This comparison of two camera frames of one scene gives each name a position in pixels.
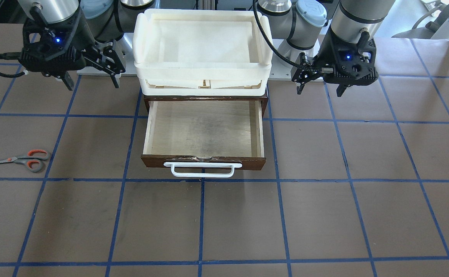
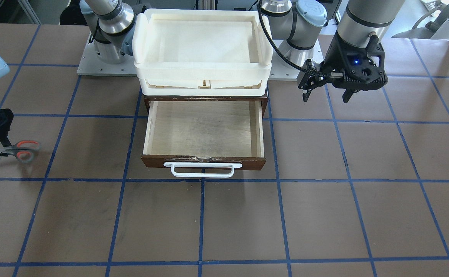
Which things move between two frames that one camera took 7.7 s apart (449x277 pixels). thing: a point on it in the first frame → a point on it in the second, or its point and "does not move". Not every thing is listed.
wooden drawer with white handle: (204, 135) does not move
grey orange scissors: (32, 160) → (23, 150)
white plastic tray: (194, 52) does not move
